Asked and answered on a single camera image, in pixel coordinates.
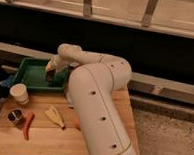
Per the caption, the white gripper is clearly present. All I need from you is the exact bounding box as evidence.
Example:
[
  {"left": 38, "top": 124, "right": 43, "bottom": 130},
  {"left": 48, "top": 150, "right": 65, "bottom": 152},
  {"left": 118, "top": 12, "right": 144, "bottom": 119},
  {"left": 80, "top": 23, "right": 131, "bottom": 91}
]
[{"left": 45, "top": 55, "right": 69, "bottom": 72}]

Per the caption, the dark eraser block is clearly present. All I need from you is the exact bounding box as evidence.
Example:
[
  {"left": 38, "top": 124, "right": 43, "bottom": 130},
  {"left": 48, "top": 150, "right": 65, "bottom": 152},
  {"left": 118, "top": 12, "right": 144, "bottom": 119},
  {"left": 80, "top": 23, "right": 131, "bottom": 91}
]
[{"left": 45, "top": 71, "right": 56, "bottom": 82}]

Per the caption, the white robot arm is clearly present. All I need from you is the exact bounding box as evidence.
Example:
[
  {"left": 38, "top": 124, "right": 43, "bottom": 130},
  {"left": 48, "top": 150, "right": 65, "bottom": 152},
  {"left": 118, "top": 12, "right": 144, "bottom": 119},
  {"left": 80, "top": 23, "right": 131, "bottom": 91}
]
[{"left": 46, "top": 44, "right": 137, "bottom": 155}]

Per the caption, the green plastic tray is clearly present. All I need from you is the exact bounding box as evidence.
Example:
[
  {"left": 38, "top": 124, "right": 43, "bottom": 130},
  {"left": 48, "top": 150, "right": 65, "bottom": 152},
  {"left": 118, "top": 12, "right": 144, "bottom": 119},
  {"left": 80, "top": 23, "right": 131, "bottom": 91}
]
[{"left": 12, "top": 58, "right": 69, "bottom": 94}]

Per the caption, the white paper cup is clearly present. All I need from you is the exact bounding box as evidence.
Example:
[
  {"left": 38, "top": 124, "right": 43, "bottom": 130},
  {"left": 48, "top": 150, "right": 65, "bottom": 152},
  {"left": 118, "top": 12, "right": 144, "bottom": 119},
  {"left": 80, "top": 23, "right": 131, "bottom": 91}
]
[{"left": 9, "top": 83, "right": 29, "bottom": 105}]

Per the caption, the blue cloth piece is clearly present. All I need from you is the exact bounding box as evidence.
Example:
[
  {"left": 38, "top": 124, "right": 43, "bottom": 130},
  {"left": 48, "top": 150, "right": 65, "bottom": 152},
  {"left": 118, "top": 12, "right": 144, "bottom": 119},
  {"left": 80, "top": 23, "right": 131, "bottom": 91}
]
[{"left": 0, "top": 75, "right": 14, "bottom": 88}]

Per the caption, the orange carrot toy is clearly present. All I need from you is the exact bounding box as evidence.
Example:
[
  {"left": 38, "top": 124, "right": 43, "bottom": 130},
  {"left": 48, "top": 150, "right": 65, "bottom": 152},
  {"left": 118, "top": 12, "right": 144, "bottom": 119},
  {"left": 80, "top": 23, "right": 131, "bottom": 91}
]
[{"left": 23, "top": 111, "right": 35, "bottom": 140}]

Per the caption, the small metal tin can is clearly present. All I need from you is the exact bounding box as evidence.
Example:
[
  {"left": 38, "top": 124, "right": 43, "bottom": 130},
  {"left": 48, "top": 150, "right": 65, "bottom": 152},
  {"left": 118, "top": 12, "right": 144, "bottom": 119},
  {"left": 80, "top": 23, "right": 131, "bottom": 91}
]
[{"left": 8, "top": 109, "right": 24, "bottom": 125}]

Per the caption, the metal window railing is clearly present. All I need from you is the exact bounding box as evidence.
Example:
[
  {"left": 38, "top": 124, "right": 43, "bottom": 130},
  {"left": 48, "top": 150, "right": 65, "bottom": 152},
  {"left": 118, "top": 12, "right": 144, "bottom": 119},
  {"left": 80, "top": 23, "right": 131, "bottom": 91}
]
[{"left": 0, "top": 0, "right": 194, "bottom": 39}]

